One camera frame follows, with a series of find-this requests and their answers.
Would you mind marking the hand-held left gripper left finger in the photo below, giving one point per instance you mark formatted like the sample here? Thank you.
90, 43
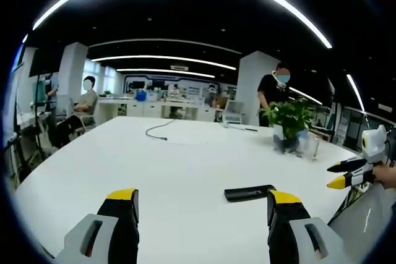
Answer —
120, 214

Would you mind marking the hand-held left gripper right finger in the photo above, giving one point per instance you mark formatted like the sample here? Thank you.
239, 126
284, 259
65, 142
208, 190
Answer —
289, 223

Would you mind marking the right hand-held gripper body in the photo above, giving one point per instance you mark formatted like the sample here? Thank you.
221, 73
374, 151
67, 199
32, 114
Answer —
372, 149

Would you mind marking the black remote control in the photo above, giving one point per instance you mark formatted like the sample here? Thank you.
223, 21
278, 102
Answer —
247, 194

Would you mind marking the person's right hand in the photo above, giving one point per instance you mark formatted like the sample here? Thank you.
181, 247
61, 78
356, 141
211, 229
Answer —
385, 176

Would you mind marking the clear glass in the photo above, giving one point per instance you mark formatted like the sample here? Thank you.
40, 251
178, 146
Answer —
310, 145

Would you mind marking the green potted plant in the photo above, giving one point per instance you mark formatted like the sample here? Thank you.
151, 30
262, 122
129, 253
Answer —
289, 121

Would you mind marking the black pen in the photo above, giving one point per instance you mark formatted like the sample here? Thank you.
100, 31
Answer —
251, 129

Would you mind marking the white office chair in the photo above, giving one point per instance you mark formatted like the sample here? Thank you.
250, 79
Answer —
88, 112

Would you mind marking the white cabinet counter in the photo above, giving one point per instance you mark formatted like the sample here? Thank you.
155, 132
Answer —
154, 106

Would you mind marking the blue box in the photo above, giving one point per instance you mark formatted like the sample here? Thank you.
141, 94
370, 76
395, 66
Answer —
141, 95

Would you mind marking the grey mesh office chair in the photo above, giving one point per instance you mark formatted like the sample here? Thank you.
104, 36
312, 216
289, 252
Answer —
233, 111

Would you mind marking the black monitor screen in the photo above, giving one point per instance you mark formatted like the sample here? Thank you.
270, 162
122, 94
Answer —
44, 61

